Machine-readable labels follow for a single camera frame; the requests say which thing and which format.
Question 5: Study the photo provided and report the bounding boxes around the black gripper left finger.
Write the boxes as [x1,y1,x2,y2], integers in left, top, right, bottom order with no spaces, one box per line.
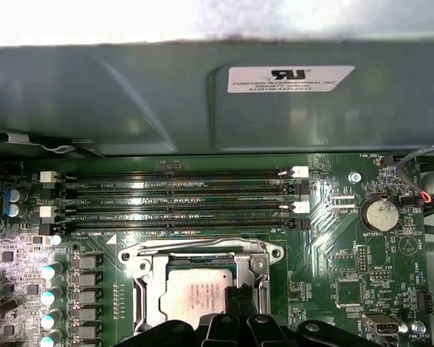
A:
[121,285,244,347]

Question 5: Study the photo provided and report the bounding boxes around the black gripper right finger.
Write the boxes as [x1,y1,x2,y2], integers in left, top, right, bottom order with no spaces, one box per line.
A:
[240,284,365,347]

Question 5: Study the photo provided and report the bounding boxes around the silver CPU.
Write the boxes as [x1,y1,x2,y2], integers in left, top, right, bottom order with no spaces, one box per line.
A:
[158,269,240,323]

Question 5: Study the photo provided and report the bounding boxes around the wire locking lever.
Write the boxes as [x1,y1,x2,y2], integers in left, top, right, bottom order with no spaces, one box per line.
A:
[135,239,272,257]

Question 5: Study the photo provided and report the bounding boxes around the black RAM slot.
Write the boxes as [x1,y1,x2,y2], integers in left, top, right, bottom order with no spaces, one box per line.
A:
[54,179,310,199]
[38,165,310,184]
[38,216,311,236]
[38,200,310,220]

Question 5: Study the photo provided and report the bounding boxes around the CPU socket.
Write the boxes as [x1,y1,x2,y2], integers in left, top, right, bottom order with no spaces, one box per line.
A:
[116,236,287,326]

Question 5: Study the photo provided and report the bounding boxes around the green motherboard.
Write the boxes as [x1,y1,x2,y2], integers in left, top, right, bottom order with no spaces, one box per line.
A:
[0,153,431,347]

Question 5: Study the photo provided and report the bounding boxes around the coin battery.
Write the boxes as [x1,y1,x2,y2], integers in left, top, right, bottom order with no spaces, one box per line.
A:
[359,194,401,234]

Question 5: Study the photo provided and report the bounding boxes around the white case sticker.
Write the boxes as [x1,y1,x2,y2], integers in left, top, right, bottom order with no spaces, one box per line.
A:
[226,64,356,95]

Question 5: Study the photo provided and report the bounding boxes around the black PC case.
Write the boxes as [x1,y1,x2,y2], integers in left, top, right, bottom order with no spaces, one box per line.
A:
[0,35,434,347]

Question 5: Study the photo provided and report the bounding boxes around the thin fan wire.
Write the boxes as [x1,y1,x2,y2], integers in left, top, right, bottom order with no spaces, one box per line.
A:
[396,142,434,203]

